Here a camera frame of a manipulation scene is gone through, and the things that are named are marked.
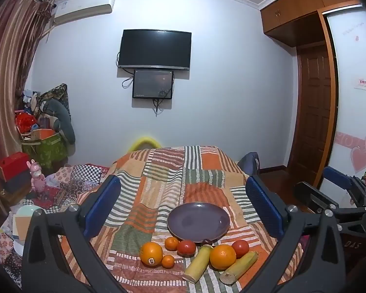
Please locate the green sugarcane piece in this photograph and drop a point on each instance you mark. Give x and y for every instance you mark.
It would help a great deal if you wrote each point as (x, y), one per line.
(239, 268)

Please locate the blue chair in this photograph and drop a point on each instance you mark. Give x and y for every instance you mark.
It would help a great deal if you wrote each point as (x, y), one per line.
(250, 161)

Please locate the red and white sticker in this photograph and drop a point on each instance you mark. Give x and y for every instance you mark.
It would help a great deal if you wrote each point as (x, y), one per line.
(361, 83)

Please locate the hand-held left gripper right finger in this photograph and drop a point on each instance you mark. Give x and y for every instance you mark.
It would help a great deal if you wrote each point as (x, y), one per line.
(263, 210)

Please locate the green cardboard box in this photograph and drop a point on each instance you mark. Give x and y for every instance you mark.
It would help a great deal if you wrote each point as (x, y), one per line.
(45, 151)

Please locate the red plastic bag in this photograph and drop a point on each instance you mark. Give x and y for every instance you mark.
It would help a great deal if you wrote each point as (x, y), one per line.
(24, 122)

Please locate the brown wooden door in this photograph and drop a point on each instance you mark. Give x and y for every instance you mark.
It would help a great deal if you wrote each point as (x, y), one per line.
(314, 113)

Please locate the pink toy figure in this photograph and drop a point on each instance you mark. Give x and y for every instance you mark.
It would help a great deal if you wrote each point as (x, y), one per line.
(36, 178)

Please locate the black wall television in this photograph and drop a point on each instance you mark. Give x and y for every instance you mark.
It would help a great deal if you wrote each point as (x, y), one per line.
(155, 48)

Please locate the white wardrobe door with hearts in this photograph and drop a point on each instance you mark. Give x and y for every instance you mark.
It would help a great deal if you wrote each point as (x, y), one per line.
(353, 122)

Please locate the dark box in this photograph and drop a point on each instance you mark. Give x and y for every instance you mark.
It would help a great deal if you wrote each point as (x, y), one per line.
(15, 186)

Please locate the yellow curved cushion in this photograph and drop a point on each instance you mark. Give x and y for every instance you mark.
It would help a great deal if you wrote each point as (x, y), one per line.
(145, 142)

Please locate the floral patchwork quilt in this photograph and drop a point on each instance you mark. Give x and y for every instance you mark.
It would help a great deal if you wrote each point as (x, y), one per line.
(67, 183)

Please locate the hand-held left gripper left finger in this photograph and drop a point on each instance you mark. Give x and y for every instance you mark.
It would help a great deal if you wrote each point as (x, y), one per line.
(103, 207)

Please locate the dark red jujube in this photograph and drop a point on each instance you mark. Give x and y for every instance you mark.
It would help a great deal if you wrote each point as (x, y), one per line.
(206, 241)

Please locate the white air conditioner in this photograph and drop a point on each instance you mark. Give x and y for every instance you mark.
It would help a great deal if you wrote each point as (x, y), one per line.
(82, 7)

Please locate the pale round plate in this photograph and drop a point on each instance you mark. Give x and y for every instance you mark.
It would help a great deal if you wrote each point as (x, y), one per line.
(27, 211)

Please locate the plain orange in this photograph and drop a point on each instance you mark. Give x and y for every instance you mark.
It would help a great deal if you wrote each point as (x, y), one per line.
(223, 257)

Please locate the yellow sugarcane piece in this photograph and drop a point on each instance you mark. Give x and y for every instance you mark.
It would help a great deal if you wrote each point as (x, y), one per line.
(198, 264)

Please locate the orange box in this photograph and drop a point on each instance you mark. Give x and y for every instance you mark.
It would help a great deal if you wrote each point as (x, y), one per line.
(42, 133)

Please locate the wooden overhead cabinet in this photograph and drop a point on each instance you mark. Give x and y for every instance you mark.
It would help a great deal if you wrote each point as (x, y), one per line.
(295, 9)

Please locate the orange with sticker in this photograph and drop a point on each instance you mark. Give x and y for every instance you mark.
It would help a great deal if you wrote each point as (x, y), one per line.
(151, 253)

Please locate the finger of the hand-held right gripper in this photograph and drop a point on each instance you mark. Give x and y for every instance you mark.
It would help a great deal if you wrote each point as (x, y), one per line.
(338, 177)
(312, 195)

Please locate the red tomato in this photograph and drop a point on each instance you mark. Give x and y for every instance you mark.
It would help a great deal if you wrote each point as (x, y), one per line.
(186, 247)
(240, 248)

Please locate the purple round plate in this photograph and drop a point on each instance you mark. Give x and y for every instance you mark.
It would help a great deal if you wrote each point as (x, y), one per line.
(198, 222)

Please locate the camouflage cloth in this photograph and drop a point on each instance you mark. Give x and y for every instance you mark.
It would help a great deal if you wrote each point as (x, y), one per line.
(58, 93)

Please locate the striped brown curtain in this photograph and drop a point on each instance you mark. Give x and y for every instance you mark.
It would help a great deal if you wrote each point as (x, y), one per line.
(9, 67)

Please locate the small black wall monitor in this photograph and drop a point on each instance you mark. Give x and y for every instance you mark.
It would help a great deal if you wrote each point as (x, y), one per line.
(153, 84)

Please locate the striped patchwork tablecloth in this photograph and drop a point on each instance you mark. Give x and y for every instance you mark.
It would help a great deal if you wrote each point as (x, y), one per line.
(170, 177)

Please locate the red box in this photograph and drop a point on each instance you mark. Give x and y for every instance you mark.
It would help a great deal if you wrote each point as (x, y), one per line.
(12, 164)

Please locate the small mandarin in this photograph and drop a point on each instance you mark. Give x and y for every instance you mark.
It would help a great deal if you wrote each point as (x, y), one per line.
(168, 261)

